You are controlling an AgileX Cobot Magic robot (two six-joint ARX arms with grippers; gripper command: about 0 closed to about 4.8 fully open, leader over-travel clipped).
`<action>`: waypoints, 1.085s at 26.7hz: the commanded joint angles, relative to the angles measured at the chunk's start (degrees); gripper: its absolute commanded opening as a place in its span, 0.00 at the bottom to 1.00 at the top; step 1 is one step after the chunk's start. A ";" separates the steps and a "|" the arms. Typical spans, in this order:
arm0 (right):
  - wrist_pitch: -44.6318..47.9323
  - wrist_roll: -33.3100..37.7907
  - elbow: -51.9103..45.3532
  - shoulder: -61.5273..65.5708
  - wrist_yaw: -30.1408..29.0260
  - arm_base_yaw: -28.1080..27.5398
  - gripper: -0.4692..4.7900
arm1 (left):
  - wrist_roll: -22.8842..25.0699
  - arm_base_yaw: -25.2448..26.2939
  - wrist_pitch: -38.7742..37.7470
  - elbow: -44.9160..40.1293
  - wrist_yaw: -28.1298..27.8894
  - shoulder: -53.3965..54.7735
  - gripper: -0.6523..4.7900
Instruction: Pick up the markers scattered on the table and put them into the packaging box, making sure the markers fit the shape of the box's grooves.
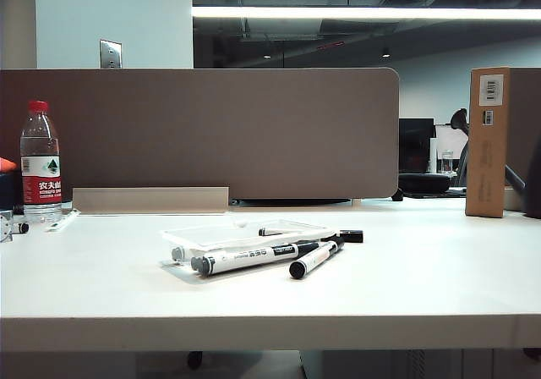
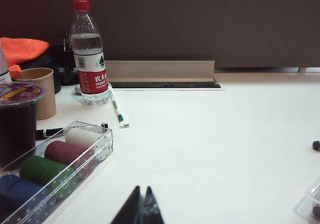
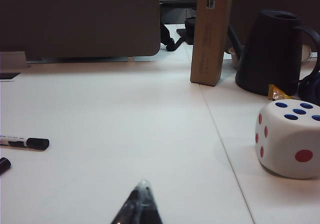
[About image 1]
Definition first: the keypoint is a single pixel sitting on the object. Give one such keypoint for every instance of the metal wall switch plate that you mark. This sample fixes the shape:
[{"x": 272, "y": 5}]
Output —
[{"x": 110, "y": 53}]

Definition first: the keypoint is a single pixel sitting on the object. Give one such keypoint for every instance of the white marker grey end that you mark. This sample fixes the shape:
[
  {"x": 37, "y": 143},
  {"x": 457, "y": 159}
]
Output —
[
  {"x": 245, "y": 258},
  {"x": 178, "y": 254}
]

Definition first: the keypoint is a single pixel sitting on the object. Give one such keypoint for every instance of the beige metal partition bracket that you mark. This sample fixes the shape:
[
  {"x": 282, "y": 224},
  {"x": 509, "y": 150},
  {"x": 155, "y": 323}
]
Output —
[{"x": 148, "y": 199}]

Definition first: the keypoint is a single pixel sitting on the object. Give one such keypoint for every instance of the clear plastic strip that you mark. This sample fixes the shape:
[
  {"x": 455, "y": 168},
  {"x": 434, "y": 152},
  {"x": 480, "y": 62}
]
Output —
[{"x": 62, "y": 221}]

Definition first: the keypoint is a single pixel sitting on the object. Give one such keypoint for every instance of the clear drinking glass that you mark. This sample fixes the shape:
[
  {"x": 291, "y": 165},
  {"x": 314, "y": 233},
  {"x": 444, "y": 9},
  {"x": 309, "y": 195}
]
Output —
[{"x": 447, "y": 162}]

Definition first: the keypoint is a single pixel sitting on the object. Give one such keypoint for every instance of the tall brown cardboard box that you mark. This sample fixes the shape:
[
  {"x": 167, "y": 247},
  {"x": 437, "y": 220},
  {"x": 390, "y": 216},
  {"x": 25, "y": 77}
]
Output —
[{"x": 486, "y": 150}]

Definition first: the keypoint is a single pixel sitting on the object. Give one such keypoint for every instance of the black computer monitor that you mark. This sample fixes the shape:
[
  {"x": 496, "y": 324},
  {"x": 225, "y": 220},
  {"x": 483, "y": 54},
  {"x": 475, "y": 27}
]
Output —
[{"x": 416, "y": 144}]

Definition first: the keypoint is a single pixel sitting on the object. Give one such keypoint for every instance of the clear water bottle red label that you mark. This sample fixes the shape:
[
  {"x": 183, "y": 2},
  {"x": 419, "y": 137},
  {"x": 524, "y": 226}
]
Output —
[{"x": 41, "y": 171}]

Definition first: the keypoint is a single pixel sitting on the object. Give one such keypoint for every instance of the slim white marker black cap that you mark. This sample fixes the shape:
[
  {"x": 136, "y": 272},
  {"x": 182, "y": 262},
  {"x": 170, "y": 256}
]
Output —
[{"x": 315, "y": 259}]

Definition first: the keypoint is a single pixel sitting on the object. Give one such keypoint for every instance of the dark grey bulky object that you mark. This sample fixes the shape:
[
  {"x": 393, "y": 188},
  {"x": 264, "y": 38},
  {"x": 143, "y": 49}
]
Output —
[{"x": 530, "y": 180}]

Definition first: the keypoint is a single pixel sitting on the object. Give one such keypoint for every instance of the long ceiling light strip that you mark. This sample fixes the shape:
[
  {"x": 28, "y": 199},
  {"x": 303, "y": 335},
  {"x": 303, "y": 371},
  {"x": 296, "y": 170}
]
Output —
[{"x": 363, "y": 12}]

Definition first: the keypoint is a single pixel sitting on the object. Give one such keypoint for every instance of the black round speaker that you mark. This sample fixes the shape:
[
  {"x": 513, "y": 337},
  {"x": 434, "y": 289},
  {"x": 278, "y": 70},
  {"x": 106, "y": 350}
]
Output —
[{"x": 424, "y": 182}]

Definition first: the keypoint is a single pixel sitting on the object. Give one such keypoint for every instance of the short black marker cap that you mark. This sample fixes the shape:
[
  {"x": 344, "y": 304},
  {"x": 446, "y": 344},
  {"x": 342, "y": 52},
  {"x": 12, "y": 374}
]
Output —
[{"x": 351, "y": 236}]

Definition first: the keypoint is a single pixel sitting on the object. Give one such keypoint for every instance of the clear plastic packaging box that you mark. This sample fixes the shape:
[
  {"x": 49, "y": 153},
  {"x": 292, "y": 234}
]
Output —
[{"x": 228, "y": 237}]

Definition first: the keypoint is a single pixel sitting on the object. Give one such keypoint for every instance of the orange object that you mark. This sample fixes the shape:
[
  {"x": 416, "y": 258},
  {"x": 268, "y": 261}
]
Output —
[{"x": 6, "y": 164}]

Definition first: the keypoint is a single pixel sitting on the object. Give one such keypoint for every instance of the brown desk partition panel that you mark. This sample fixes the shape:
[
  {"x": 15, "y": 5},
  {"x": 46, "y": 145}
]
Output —
[{"x": 211, "y": 133}]

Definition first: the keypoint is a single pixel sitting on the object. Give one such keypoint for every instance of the small black knob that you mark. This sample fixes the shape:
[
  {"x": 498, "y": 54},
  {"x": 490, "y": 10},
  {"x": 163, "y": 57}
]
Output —
[{"x": 23, "y": 227}]

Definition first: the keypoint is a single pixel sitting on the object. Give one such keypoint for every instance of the black office chair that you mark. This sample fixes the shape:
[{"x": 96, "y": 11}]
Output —
[{"x": 460, "y": 142}]

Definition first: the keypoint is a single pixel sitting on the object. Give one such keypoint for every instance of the dark blue bag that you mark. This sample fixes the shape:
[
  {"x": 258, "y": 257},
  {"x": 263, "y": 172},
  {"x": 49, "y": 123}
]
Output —
[{"x": 9, "y": 190}]

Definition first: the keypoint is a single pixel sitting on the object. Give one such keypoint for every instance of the silver metal fixture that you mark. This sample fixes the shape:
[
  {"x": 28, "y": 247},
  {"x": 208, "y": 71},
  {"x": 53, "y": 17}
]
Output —
[{"x": 5, "y": 226}]

